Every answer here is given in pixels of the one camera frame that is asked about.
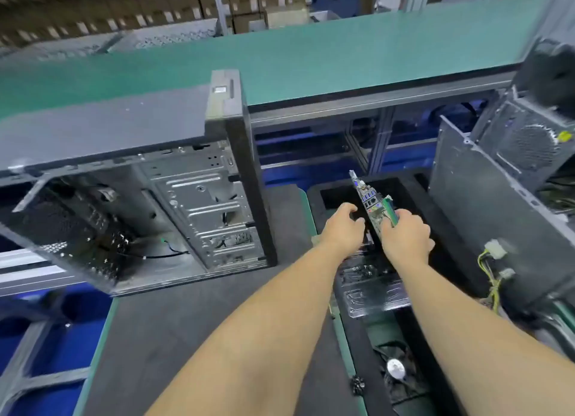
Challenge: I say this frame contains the yellow black cable bundle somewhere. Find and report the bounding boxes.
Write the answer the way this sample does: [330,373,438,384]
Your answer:
[475,239,518,316]

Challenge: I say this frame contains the green motherboard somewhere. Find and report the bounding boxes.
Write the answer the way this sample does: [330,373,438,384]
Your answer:
[349,169,399,251]

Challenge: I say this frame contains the person's left hand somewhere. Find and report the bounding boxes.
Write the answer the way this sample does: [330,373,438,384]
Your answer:
[319,202,368,260]

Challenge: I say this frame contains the black cooling fan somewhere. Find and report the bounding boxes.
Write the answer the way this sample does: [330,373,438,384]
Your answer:
[372,339,434,409]

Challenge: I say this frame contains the person's left forearm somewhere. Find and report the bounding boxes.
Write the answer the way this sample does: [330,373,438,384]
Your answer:
[146,246,347,416]

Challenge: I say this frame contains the person's right forearm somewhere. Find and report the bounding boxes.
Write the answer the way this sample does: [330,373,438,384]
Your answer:
[392,257,575,416]

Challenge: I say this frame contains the grey metal computer case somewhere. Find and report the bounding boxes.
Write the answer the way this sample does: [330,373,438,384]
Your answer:
[0,68,278,297]

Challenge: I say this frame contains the stack of cardboard boxes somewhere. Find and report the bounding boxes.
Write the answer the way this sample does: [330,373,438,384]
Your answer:
[0,0,316,51]

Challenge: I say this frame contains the green conveyor belt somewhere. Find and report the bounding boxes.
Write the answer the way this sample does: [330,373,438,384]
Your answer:
[0,0,551,122]

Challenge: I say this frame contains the person's right hand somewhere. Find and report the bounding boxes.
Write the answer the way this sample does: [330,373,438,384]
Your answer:
[377,208,437,269]

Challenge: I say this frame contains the clear plastic screw tray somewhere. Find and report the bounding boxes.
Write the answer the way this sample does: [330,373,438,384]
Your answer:
[336,248,413,321]

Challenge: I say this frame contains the grey flat metal rail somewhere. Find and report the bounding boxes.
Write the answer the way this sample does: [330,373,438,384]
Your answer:
[0,248,93,298]

